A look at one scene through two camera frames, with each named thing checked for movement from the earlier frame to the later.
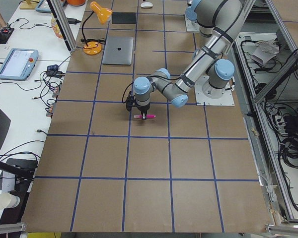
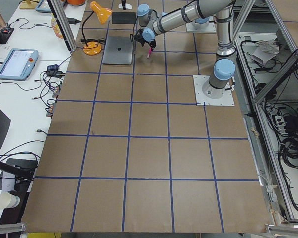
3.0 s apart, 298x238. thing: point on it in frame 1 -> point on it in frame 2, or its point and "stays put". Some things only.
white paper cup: x=4 y=200 stays put
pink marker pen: x=148 y=116 -> x=149 y=52
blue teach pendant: x=18 y=64 stays put
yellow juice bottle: x=55 y=27 stays put
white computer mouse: x=146 y=4 -> x=127 y=6
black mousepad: x=123 y=18 stays put
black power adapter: x=73 y=21 stays put
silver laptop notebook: x=118 y=50 stays put
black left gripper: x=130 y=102 -> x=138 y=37
